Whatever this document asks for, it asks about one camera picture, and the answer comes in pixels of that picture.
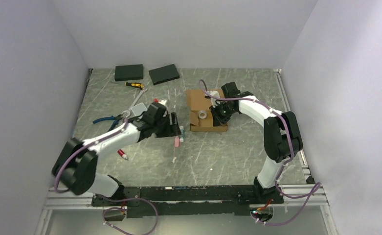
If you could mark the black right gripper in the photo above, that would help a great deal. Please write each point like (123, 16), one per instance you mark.
(217, 120)

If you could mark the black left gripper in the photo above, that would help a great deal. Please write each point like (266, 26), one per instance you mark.
(174, 129)

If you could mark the clear tape roll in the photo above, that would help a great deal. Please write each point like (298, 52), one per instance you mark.
(202, 114)

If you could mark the brown cardboard box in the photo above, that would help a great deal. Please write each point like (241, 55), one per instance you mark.
(196, 101)

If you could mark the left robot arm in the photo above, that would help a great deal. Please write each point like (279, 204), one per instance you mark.
(75, 168)

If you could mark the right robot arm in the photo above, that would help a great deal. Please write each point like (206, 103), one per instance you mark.
(282, 138)

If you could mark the pink marker pen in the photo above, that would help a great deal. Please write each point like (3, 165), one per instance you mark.
(176, 142)

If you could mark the green white glue stick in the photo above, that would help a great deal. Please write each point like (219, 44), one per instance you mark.
(182, 133)

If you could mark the grey white rectangular device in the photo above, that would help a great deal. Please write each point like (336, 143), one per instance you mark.
(138, 109)

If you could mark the silver combination wrench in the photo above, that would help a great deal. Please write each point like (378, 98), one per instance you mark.
(126, 113)

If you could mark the black foam block right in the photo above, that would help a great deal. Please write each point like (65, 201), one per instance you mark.
(164, 74)

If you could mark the black foam block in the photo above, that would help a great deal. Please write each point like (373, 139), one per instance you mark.
(164, 74)
(129, 72)

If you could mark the yellow black screwdriver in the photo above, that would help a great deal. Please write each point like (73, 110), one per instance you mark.
(134, 85)

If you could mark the red white marker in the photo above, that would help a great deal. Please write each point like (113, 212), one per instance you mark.
(122, 154)

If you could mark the black foam block left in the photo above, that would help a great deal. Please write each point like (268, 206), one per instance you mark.
(129, 72)

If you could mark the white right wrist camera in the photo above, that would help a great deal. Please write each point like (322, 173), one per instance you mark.
(214, 95)

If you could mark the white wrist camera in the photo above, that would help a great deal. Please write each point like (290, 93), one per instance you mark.
(161, 101)
(214, 95)

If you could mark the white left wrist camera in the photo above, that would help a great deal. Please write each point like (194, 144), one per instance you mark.
(161, 101)

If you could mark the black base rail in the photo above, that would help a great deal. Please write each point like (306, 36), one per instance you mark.
(190, 200)

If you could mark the aluminium frame rail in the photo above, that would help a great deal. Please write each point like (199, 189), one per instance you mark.
(67, 201)

